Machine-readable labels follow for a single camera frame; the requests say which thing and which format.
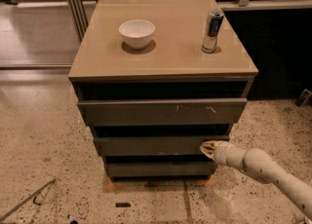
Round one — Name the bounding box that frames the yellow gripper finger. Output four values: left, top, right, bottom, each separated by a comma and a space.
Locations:
200, 140, 221, 162

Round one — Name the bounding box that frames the grey drawer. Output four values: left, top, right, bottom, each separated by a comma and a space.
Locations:
78, 98, 247, 127
94, 135, 229, 156
104, 162, 216, 178

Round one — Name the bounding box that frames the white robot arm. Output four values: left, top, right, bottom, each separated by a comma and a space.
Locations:
200, 140, 312, 220

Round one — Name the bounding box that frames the tan top drawer cabinet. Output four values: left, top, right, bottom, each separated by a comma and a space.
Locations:
69, 0, 257, 165

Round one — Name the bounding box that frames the grey top drawer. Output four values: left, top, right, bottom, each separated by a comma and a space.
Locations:
78, 98, 247, 127

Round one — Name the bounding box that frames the grey bottom drawer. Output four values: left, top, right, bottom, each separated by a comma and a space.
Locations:
104, 162, 216, 178

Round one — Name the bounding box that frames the small black grey floor device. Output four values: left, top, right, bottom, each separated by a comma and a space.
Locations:
295, 89, 312, 107

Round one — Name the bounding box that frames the silver blue drink can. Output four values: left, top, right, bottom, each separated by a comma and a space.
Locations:
202, 9, 224, 54

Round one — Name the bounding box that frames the small black floor object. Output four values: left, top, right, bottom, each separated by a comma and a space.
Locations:
115, 203, 131, 207

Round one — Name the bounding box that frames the white ceramic bowl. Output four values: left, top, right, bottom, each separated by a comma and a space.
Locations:
119, 19, 155, 50

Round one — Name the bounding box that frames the metal rod on floor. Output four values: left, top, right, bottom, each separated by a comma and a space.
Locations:
0, 178, 57, 222

